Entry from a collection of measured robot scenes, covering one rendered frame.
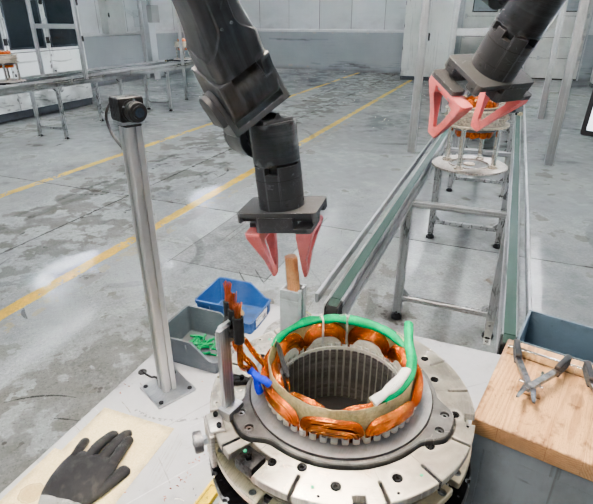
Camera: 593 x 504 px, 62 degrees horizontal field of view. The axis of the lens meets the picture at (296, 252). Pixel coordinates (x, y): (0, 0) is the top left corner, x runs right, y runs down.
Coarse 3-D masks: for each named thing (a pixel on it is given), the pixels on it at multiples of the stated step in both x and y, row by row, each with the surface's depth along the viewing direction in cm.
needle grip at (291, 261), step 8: (288, 256) 65; (296, 256) 65; (288, 264) 65; (296, 264) 65; (288, 272) 65; (296, 272) 65; (288, 280) 66; (296, 280) 66; (288, 288) 66; (296, 288) 66
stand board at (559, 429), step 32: (544, 352) 73; (512, 384) 67; (544, 384) 67; (576, 384) 67; (480, 416) 61; (512, 416) 61; (544, 416) 61; (576, 416) 61; (512, 448) 60; (544, 448) 57; (576, 448) 57
